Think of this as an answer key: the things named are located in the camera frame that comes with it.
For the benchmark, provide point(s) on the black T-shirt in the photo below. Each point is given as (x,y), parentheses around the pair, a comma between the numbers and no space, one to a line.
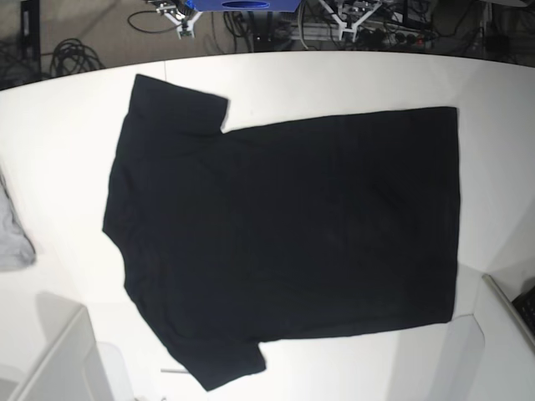
(329,227)

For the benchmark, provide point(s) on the white side panel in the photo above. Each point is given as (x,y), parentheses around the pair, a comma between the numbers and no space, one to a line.
(496,358)
(69,367)

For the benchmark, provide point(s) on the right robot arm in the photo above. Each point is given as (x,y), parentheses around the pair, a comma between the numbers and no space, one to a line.
(182,16)

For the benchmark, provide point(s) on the blue box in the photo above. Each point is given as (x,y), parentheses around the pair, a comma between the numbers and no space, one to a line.
(245,5)

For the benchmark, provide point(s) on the white side panel right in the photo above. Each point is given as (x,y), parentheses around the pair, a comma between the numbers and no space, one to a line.
(496,358)

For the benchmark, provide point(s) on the white side panel left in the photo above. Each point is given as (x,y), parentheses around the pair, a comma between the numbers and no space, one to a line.
(69,367)

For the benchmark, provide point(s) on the grey cloth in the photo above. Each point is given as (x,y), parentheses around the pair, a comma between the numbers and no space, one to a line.
(17,251)

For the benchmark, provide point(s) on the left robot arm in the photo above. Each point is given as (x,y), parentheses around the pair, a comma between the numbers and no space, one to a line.
(348,15)

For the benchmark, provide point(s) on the white power strip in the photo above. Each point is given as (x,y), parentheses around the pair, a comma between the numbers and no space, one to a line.
(369,34)

